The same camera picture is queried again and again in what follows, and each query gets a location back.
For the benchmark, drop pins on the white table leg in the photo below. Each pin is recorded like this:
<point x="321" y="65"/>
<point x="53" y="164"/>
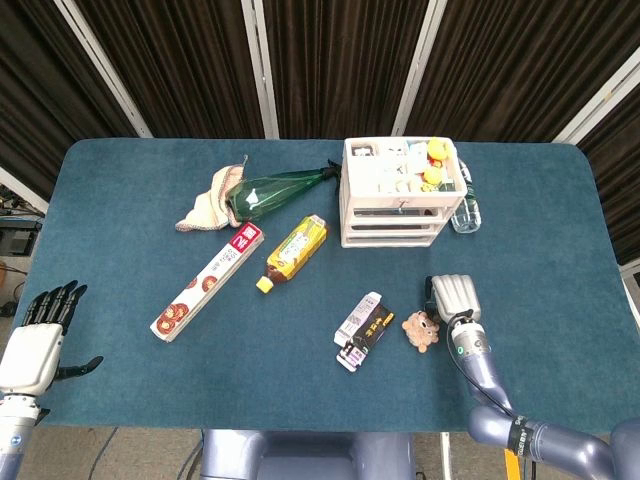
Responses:
<point x="447" y="457"/>

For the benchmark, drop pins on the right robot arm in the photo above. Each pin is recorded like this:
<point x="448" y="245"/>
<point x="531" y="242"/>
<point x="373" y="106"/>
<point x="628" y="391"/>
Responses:
<point x="477" y="365"/>

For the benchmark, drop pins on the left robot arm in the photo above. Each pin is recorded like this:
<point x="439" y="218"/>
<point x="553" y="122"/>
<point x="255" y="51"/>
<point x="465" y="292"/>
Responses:
<point x="12" y="440"/>

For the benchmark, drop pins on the dark brown curtain panel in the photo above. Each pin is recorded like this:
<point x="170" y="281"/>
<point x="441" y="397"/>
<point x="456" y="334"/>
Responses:
<point x="525" y="65"/>
<point x="620" y="175"/>
<point x="190" y="65"/>
<point x="340" y="65"/>
<point x="30" y="100"/>

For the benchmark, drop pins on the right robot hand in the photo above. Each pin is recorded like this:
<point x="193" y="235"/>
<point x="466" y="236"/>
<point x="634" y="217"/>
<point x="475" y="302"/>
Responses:
<point x="455" y="297"/>

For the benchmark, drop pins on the grey robot torso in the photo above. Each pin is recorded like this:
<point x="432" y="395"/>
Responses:
<point x="300" y="455"/>

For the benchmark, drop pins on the white partition post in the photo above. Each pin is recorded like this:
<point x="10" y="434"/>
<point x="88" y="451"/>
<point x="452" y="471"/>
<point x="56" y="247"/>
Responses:
<point x="260" y="65"/>
<point x="419" y="65"/>
<point x="600" y="95"/>
<point x="22" y="189"/>
<point x="100" y="65"/>

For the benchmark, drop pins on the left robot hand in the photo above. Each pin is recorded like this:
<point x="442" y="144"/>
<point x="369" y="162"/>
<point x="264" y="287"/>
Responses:
<point x="30" y="355"/>

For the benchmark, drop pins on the beige knitted cloth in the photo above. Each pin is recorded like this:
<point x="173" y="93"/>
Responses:
<point x="207" y="207"/>

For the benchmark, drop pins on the long white cling film box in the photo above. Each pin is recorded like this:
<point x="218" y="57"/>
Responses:
<point x="205" y="285"/>

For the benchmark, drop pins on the white plastic drawer organizer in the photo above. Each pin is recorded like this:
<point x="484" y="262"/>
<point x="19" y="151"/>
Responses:
<point x="390" y="235"/>

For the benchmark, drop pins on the blue felt table cover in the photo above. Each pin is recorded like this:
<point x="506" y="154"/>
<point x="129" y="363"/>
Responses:
<point x="320" y="390"/>

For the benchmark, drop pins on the yellow label tea bottle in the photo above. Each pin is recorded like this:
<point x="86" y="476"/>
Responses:
<point x="295" y="250"/>

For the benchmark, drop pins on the clear plastic water bottle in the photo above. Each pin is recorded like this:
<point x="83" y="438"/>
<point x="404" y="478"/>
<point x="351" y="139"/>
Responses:
<point x="467" y="217"/>

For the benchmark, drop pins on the green plastic spray bottle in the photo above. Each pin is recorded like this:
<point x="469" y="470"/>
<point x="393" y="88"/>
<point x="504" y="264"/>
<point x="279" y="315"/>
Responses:
<point x="270" y="192"/>

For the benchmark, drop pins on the black and white carton box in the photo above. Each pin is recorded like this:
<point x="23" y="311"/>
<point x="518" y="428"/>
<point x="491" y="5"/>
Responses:
<point x="367" y="330"/>

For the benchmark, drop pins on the yellow rubber duck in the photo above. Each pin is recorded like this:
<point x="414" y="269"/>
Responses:
<point x="432" y="175"/>
<point x="436" y="148"/>

